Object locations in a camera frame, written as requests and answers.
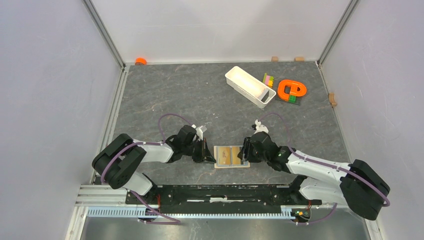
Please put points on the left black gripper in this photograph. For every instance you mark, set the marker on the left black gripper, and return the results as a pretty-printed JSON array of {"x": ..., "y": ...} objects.
[{"x": 204, "y": 155}]

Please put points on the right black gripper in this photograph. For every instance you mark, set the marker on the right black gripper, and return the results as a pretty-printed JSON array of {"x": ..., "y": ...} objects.
[{"x": 247, "y": 147}]

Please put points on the gold credit card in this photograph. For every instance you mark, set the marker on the gold credit card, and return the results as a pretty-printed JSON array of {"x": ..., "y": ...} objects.
[{"x": 228, "y": 155}]

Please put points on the beige card holder wallet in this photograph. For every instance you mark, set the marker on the beige card holder wallet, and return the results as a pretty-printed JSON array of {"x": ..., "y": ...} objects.
[{"x": 217, "y": 164}]

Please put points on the black credit card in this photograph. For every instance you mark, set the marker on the black credit card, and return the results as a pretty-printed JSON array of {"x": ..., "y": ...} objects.
[{"x": 264, "y": 96}]

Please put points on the white plastic bin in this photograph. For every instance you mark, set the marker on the white plastic bin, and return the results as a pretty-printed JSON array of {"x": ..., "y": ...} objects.
[{"x": 248, "y": 86}]

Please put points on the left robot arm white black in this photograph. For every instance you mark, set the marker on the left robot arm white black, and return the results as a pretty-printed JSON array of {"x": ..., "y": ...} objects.
[{"x": 117, "y": 164}]

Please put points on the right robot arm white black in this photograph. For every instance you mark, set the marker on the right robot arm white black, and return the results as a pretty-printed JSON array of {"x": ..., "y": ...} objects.
[{"x": 355, "y": 184}]

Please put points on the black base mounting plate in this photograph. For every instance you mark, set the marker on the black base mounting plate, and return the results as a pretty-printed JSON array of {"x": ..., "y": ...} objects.
[{"x": 225, "y": 198}]

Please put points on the green block on plate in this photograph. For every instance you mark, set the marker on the green block on plate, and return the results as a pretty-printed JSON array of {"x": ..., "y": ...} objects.
[{"x": 292, "y": 99}]

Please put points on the pink yellow green block stack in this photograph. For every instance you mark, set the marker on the pink yellow green block stack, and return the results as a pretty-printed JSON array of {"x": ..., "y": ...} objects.
[{"x": 268, "y": 80}]

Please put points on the wooden block back right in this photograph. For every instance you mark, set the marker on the wooden block back right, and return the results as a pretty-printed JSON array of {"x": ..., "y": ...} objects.
[{"x": 299, "y": 59}]

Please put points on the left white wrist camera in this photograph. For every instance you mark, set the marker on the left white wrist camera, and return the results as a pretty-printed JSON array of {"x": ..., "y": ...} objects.
[{"x": 200, "y": 130}]

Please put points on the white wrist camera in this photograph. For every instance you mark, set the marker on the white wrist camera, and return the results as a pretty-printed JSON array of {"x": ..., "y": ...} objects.
[
  {"x": 258, "y": 127},
  {"x": 200, "y": 130}
]

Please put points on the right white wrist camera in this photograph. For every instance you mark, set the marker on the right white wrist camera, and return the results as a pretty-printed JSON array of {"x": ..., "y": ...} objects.
[{"x": 258, "y": 127}]

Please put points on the wooden block right wall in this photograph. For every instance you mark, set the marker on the wooden block right wall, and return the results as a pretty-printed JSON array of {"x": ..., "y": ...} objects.
[{"x": 332, "y": 100}]

